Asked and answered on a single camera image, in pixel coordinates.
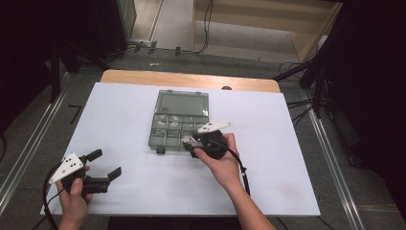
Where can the person's left hand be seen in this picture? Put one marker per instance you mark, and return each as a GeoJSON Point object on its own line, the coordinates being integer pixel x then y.
{"type": "Point", "coordinates": [73, 204]}

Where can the white table mat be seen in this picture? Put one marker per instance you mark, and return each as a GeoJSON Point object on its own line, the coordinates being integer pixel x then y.
{"type": "Point", "coordinates": [127, 127]}

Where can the dark cabinet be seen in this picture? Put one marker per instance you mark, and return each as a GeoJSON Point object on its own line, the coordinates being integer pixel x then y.
{"type": "Point", "coordinates": [126, 19]}

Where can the person's right hand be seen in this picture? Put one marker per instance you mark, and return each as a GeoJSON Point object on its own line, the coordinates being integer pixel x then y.
{"type": "Point", "coordinates": [226, 169]}

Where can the transparent grey compartment box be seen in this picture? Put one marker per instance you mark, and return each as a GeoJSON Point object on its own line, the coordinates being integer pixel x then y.
{"type": "Point", "coordinates": [178, 127]}

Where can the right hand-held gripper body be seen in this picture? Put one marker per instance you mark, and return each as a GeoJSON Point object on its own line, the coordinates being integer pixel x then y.
{"type": "Point", "coordinates": [214, 143]}

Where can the black metal stand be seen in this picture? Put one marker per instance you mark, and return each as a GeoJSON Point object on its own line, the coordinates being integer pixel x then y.
{"type": "Point", "coordinates": [60, 57]}

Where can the small white part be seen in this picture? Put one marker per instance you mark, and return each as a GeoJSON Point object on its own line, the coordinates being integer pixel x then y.
{"type": "Point", "coordinates": [174, 125]}
{"type": "Point", "coordinates": [160, 123]}
{"type": "Point", "coordinates": [175, 118]}

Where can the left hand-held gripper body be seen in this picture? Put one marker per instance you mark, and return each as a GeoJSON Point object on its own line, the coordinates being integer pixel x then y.
{"type": "Point", "coordinates": [68, 166]}

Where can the black curtain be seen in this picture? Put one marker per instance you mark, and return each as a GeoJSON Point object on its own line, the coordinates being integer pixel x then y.
{"type": "Point", "coordinates": [373, 80]}
{"type": "Point", "coordinates": [25, 48]}

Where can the aluminium floor rail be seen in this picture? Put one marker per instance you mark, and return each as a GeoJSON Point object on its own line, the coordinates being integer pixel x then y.
{"type": "Point", "coordinates": [28, 150]}
{"type": "Point", "coordinates": [335, 166]}

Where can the wooden shelf unit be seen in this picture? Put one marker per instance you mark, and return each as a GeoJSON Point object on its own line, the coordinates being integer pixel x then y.
{"type": "Point", "coordinates": [255, 19]}

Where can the black tripod stand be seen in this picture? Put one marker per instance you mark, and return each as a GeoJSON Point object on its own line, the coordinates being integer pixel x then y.
{"type": "Point", "coordinates": [314, 76]}

